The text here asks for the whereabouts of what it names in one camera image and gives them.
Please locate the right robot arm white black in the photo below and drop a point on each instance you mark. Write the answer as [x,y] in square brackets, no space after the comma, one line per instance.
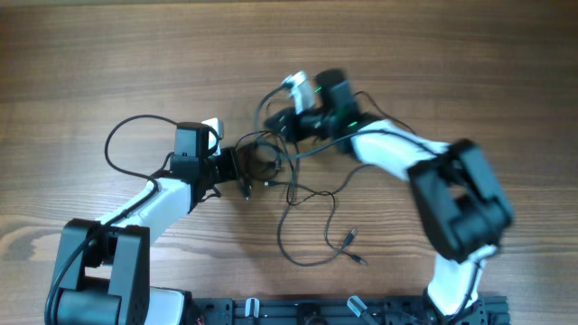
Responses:
[463,209]

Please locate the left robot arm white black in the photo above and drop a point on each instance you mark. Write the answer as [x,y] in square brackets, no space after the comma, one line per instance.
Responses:
[102,270]

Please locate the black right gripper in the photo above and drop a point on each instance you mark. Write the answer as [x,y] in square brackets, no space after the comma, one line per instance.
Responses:
[291,131]

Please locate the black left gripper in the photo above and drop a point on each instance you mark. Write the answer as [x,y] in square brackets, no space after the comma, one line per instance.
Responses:
[228,154]

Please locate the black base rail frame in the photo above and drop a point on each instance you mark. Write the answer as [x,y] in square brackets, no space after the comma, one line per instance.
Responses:
[390,311]

